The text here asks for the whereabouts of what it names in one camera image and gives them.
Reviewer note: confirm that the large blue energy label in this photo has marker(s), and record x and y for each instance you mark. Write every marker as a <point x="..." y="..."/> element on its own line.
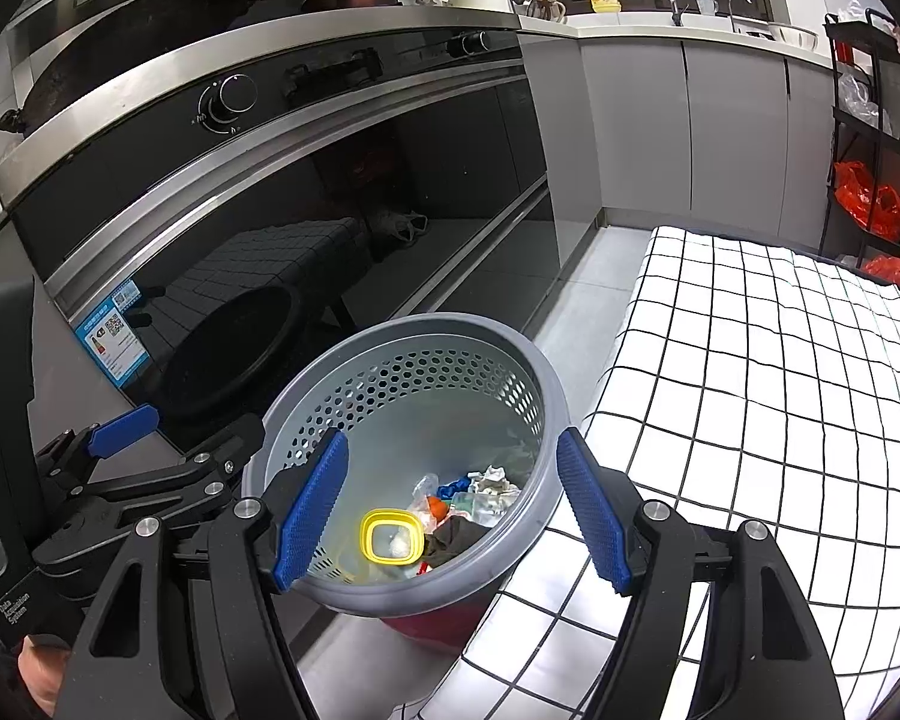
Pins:
<point x="112" y="349"/>

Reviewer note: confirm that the white cup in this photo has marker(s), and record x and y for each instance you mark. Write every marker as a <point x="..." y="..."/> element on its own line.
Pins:
<point x="706" y="6"/>

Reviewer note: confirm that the grey kitchen cabinet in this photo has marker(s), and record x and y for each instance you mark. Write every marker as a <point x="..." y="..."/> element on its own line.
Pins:
<point x="645" y="127"/>

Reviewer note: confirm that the red plastic stool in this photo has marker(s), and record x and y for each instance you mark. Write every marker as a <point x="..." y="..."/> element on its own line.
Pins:
<point x="435" y="622"/>

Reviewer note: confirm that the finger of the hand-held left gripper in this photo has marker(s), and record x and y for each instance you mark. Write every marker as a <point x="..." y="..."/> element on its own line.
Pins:
<point x="124" y="427"/>
<point x="165" y="487"/>

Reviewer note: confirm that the small black stove knob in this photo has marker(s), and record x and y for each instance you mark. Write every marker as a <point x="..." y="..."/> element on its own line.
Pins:
<point x="469" y="43"/>

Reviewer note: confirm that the thin curved faucet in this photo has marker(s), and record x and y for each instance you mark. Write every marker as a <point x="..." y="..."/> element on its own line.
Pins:
<point x="731" y="11"/>

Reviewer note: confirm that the yellow plastic container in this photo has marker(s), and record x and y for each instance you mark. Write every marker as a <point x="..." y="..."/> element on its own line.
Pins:
<point x="394" y="538"/>

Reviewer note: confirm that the black wok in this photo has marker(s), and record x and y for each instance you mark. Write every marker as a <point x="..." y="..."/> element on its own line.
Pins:
<point x="120" y="37"/>

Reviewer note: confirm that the black-and-white checked tablecloth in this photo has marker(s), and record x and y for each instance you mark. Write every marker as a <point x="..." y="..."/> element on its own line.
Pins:
<point x="757" y="390"/>

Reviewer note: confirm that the clear plastic bag on rack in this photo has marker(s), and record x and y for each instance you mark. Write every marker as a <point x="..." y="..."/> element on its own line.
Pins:
<point x="862" y="101"/>

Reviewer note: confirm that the small blue sticker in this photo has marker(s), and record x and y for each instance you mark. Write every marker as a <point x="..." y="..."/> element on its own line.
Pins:
<point x="127" y="295"/>

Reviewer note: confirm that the clear plastic bag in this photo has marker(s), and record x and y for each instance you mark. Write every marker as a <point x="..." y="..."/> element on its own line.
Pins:
<point x="424" y="495"/>
<point x="862" y="101"/>

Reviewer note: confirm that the black glass built-in oven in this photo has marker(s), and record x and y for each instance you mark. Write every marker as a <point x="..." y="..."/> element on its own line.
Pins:
<point x="420" y="165"/>

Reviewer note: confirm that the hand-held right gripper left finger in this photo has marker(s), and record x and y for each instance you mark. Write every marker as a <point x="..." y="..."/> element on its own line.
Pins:
<point x="311" y="517"/>

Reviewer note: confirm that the black shelf rack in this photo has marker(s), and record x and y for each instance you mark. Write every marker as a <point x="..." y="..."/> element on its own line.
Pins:
<point x="874" y="135"/>

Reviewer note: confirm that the person's left hand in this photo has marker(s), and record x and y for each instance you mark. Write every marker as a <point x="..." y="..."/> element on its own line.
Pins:
<point x="41" y="671"/>

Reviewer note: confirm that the grey perforated waste basket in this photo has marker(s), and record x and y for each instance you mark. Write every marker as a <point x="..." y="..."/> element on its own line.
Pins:
<point x="450" y="390"/>

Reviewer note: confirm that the white paper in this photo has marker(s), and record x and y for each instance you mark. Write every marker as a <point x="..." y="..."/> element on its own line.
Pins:
<point x="491" y="481"/>

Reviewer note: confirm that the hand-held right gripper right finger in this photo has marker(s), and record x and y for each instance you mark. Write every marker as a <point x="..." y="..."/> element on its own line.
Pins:
<point x="592" y="510"/>

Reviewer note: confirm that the dark grey cloth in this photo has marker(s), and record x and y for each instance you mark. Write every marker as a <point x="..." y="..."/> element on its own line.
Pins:
<point x="457" y="540"/>

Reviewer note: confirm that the clear plastic cup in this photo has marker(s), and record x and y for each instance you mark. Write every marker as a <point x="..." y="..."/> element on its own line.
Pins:
<point x="495" y="514"/>

